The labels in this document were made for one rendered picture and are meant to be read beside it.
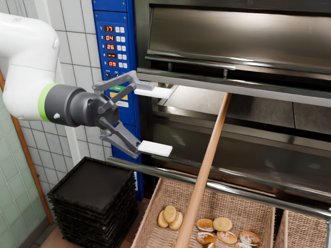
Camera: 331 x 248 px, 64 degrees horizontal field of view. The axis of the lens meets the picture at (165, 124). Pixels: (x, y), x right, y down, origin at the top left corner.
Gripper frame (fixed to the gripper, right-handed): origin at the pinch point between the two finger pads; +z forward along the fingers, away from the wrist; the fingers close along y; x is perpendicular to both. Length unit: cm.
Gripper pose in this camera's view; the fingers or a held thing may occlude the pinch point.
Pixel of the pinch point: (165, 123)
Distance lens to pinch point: 53.5
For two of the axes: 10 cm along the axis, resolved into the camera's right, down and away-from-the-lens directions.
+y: 0.0, 8.5, 5.3
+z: 9.4, 1.8, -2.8
